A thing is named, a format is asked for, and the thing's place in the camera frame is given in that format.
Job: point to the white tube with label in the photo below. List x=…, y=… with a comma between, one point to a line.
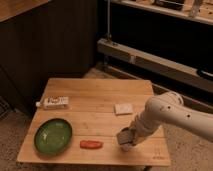
x=59, y=102

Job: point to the green bowl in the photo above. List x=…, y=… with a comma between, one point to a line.
x=53, y=137

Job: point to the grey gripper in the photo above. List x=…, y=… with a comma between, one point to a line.
x=125, y=136

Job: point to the wooden table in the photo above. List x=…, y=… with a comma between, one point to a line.
x=91, y=114

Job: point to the red chili pepper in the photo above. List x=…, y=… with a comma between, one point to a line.
x=90, y=144

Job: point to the metal shelf rail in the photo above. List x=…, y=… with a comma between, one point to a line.
x=165, y=67

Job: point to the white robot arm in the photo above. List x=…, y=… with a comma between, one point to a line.
x=165, y=108

